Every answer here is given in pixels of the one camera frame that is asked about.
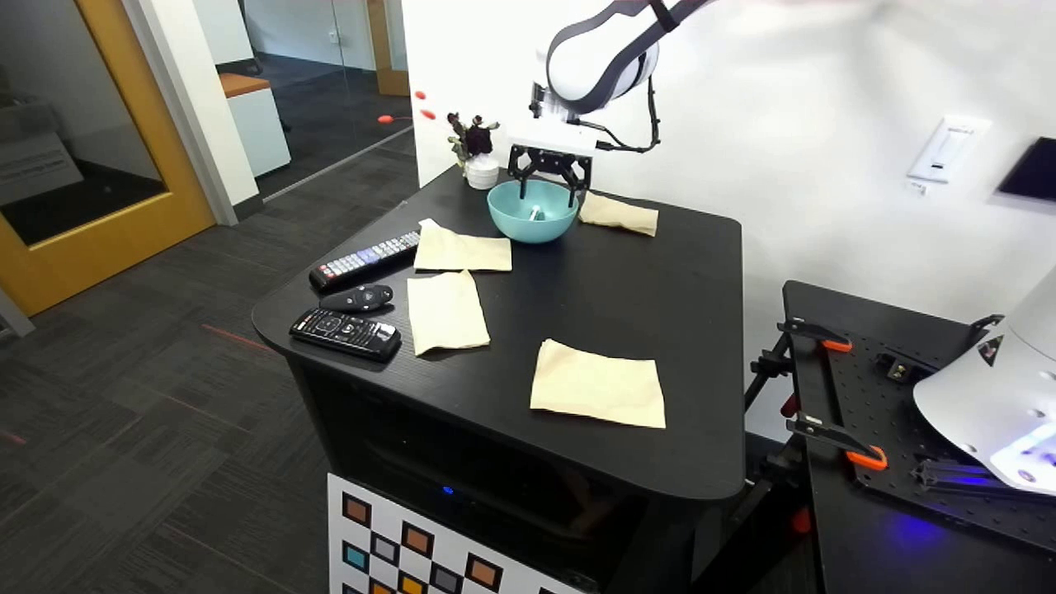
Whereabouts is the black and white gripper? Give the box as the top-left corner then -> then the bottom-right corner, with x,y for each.
507,119 -> 593,210

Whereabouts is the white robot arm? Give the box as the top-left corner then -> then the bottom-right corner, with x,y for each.
507,0 -> 710,203

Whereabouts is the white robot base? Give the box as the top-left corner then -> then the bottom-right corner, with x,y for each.
915,272 -> 1056,496

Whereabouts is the teal bowl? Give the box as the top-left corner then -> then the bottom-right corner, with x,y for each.
485,178 -> 576,244

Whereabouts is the cream napkin by bowl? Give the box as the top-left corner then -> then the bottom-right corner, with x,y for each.
412,219 -> 512,276

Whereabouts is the cream napkin near vase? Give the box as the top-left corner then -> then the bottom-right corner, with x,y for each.
581,193 -> 659,237

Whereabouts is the white flower vase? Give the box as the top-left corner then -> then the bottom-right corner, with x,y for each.
464,156 -> 500,193

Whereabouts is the dark red flower bouquet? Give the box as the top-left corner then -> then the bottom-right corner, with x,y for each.
444,113 -> 495,162

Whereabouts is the cream napkin by remotes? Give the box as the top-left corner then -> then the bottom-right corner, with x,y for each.
405,276 -> 493,355

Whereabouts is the long grey-button remote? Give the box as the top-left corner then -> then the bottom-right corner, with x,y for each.
311,233 -> 420,293

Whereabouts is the small black oval remote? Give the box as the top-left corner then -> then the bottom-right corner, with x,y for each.
321,285 -> 394,315

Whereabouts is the cream napkin front of table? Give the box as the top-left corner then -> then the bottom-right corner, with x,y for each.
528,340 -> 665,430

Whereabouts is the black remote control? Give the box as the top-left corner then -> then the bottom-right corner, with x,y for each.
291,312 -> 402,362

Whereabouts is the white cabinet wooden top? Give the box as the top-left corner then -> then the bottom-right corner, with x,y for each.
220,74 -> 291,175

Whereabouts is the colour checker calibration board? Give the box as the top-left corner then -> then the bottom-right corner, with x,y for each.
325,476 -> 585,594

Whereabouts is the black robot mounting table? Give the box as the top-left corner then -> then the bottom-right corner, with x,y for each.
781,282 -> 1056,594

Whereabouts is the upper orange-handled clamp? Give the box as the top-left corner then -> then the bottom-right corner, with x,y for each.
780,318 -> 854,355

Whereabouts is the orange-handled clamp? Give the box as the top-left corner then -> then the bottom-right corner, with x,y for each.
784,412 -> 889,472
780,318 -> 854,355

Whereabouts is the white wall switch plate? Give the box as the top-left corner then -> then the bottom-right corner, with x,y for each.
908,117 -> 990,186

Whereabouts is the lower orange-handled clamp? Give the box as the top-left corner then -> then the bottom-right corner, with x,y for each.
784,412 -> 889,472

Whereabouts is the yellow wooden door frame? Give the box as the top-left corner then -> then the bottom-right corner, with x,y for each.
0,0 -> 214,318

